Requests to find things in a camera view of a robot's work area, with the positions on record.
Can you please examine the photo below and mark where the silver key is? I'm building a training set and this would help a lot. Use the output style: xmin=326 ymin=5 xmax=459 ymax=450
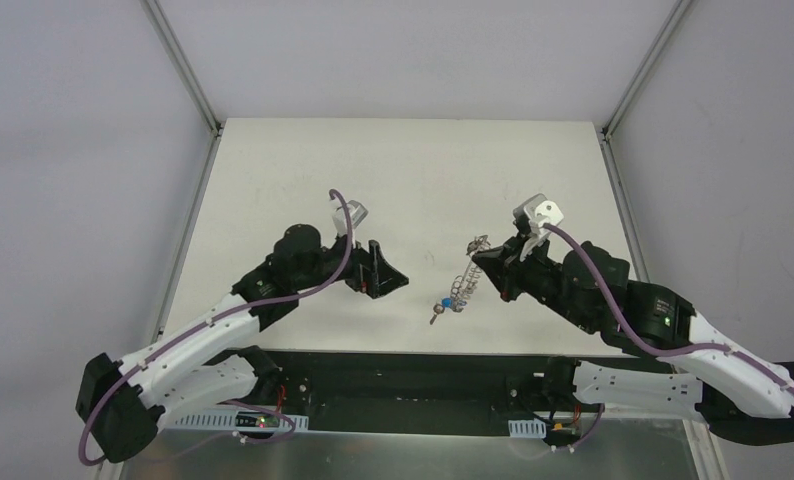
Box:
xmin=429 ymin=303 xmax=446 ymax=325

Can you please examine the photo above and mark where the white cable duct left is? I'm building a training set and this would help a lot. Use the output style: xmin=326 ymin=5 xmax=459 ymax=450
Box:
xmin=169 ymin=408 xmax=309 ymax=433

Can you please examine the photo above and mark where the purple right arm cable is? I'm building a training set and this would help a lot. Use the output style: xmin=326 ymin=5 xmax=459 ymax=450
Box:
xmin=543 ymin=223 xmax=794 ymax=453

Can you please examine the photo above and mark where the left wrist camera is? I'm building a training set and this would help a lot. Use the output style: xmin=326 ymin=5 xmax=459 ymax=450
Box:
xmin=331 ymin=199 xmax=369 ymax=236

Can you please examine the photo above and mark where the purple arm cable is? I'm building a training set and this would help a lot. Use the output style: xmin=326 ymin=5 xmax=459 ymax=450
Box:
xmin=543 ymin=223 xmax=794 ymax=453
xmin=77 ymin=188 xmax=355 ymax=467

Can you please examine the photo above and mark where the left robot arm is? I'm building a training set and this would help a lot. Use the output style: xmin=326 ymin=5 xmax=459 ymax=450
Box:
xmin=76 ymin=224 xmax=409 ymax=466

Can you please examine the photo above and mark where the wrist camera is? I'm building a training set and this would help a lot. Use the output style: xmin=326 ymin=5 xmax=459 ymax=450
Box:
xmin=512 ymin=193 xmax=564 ymax=261
xmin=331 ymin=199 xmax=369 ymax=236

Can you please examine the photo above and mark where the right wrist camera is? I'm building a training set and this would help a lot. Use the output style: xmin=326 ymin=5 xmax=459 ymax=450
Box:
xmin=512 ymin=193 xmax=564 ymax=261

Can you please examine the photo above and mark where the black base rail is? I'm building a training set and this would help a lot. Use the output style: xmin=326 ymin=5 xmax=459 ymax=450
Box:
xmin=171 ymin=349 xmax=607 ymax=437

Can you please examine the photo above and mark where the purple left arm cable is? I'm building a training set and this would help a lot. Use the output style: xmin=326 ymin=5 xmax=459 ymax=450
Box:
xmin=77 ymin=188 xmax=355 ymax=467

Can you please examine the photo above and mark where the white cable duct right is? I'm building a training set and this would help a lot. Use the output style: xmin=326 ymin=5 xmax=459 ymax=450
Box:
xmin=507 ymin=418 xmax=547 ymax=439

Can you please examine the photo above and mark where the aluminium frame post left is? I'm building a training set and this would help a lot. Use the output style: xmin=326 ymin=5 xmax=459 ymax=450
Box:
xmin=140 ymin=0 xmax=223 ymax=138

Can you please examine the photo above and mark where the white cable duct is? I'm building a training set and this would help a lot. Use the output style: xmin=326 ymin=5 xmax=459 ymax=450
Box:
xmin=169 ymin=408 xmax=309 ymax=433
xmin=507 ymin=418 xmax=547 ymax=439

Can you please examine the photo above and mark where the aluminium frame post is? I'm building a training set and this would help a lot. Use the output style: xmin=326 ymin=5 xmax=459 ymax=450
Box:
xmin=140 ymin=0 xmax=223 ymax=138
xmin=600 ymin=0 xmax=697 ymax=142

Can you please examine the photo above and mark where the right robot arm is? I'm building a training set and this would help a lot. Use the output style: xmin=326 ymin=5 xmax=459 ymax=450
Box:
xmin=471 ymin=234 xmax=794 ymax=446

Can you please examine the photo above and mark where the round metal key ring plate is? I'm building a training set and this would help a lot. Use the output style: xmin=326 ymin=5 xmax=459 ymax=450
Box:
xmin=446 ymin=235 xmax=490 ymax=313

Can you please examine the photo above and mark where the aluminium frame post right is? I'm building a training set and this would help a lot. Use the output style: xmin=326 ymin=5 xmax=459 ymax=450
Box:
xmin=600 ymin=0 xmax=697 ymax=142

